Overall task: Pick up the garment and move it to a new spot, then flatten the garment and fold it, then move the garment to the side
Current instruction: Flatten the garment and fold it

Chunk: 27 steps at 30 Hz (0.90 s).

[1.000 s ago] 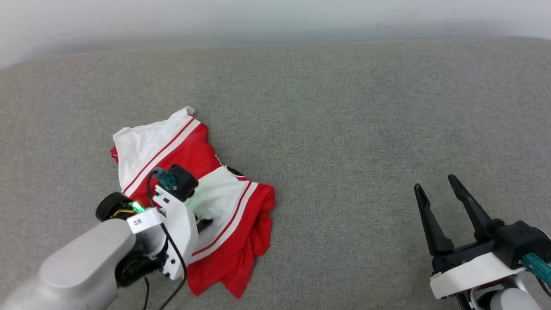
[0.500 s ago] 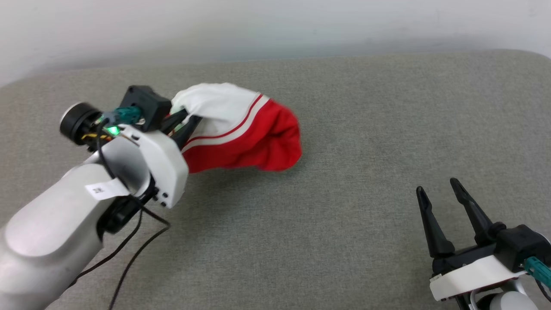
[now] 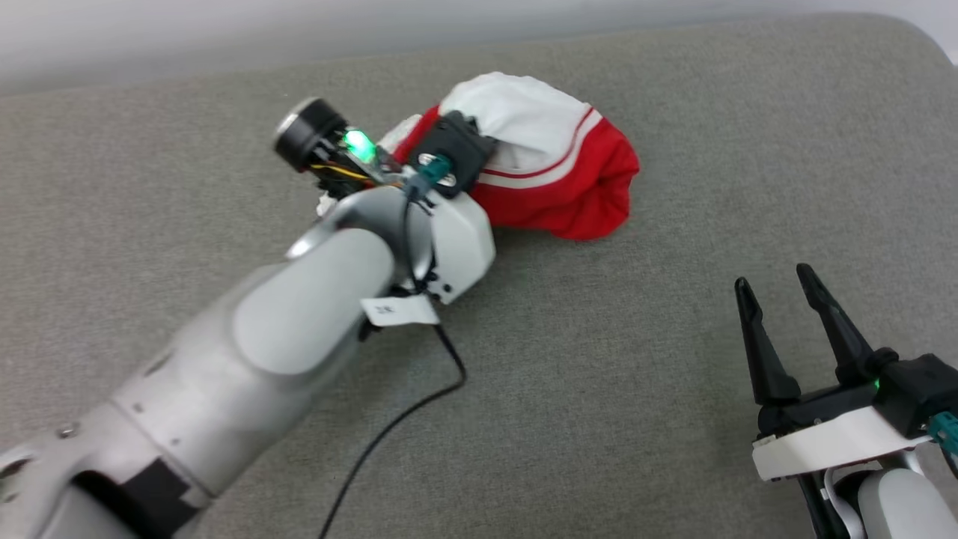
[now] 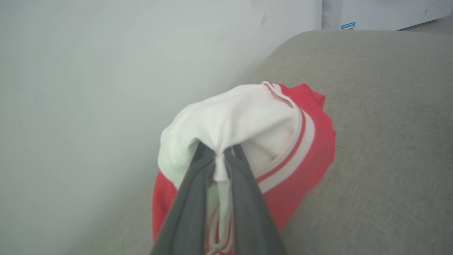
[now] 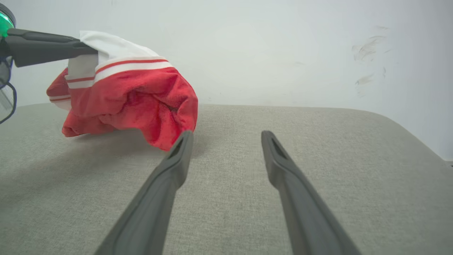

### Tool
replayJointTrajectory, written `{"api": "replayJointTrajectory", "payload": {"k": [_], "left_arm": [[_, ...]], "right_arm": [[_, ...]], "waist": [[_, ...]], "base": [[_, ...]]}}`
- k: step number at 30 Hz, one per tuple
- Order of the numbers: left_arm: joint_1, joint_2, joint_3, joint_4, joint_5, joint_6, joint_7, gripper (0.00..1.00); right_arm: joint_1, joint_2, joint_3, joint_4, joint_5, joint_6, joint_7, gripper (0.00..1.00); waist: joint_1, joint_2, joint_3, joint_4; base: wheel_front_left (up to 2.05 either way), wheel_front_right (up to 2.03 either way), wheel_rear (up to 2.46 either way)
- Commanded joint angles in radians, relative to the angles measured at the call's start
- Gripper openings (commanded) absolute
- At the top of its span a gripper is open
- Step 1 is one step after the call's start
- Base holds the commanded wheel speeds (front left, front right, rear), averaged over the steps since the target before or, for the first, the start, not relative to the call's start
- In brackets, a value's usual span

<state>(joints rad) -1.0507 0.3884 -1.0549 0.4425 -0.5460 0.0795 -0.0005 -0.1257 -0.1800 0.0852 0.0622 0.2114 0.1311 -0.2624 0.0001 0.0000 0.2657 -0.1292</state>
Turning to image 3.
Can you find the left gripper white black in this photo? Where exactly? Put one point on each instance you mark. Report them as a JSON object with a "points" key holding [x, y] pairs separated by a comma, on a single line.
{"points": [[464, 247]]}

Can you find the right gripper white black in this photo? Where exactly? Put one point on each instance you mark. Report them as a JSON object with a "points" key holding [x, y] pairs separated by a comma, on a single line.
{"points": [[823, 442]]}

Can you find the red white basketball jersey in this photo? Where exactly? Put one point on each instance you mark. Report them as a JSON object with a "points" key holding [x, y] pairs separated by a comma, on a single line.
{"points": [[554, 150]]}

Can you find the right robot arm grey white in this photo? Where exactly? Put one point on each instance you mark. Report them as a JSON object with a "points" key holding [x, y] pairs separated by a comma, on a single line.
{"points": [[898, 501]]}

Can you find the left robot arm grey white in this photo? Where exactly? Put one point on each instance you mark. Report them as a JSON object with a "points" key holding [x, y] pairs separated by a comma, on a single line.
{"points": [[247, 359]]}

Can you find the white paper tag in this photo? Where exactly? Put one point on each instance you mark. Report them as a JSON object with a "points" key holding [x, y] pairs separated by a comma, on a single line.
{"points": [[397, 311]]}

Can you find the teal left camera connector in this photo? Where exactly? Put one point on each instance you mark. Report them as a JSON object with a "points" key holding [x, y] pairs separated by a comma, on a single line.
{"points": [[430, 174]]}

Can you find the teal camera connector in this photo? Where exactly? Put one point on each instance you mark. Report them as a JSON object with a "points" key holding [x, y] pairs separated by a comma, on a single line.
{"points": [[430, 174], [947, 433]]}

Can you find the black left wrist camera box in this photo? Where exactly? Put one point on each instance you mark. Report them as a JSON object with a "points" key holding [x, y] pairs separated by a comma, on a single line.
{"points": [[464, 142]]}

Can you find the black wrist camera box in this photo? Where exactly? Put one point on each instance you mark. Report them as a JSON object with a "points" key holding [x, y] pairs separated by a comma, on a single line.
{"points": [[917, 389], [464, 142]]}

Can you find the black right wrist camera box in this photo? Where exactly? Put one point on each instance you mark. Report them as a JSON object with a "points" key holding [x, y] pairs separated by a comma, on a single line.
{"points": [[917, 389]]}

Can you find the teal right camera connector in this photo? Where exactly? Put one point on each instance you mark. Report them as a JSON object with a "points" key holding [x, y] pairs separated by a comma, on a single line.
{"points": [[947, 433]]}

